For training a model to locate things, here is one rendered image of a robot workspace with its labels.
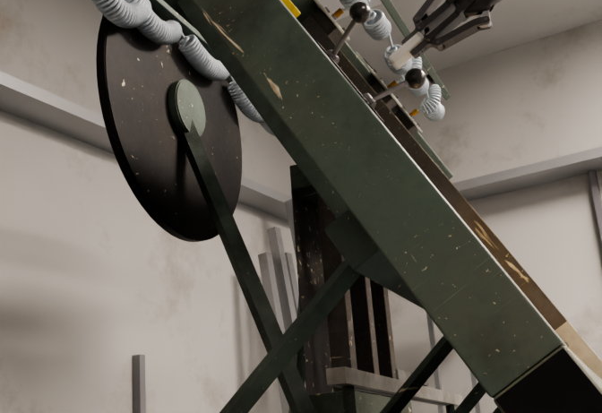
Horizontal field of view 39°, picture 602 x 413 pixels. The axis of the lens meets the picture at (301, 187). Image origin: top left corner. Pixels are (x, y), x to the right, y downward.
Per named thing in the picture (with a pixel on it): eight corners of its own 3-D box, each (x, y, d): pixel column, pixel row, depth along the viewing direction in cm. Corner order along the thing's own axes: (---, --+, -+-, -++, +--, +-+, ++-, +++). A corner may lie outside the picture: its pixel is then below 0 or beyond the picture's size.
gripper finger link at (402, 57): (425, 41, 146) (428, 44, 145) (394, 67, 146) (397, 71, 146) (421, 33, 143) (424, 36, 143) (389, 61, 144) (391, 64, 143)
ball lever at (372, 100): (369, 105, 147) (431, 74, 151) (357, 90, 149) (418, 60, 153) (367, 117, 151) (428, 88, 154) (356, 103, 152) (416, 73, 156)
